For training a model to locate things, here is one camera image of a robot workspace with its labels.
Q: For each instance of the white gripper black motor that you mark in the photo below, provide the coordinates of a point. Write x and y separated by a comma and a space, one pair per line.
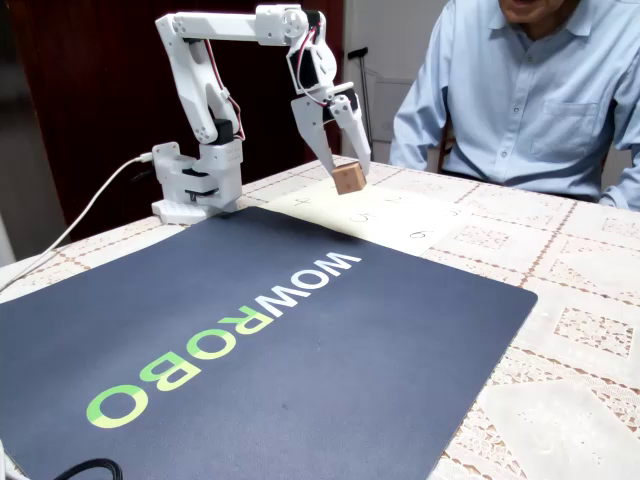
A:
311, 112

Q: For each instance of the wooden die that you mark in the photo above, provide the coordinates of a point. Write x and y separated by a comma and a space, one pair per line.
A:
349, 179

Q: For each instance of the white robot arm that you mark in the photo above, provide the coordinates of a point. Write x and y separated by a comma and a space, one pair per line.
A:
190, 75

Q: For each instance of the grey walking cane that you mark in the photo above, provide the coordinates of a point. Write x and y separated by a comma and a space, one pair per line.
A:
363, 75

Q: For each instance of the numbered paper sheet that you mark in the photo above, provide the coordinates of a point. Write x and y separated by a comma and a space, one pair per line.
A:
390, 220

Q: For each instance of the brown wooden chair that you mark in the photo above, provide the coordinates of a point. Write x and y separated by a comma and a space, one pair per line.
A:
447, 150

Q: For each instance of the person in light blue shirt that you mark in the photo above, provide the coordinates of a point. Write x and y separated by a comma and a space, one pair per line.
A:
525, 100

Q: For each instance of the dark blue WOWROBO mat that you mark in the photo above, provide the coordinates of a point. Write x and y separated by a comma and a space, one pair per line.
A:
300, 380

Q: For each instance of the white lace tablecloth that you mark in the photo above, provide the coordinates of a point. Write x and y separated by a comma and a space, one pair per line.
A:
575, 300

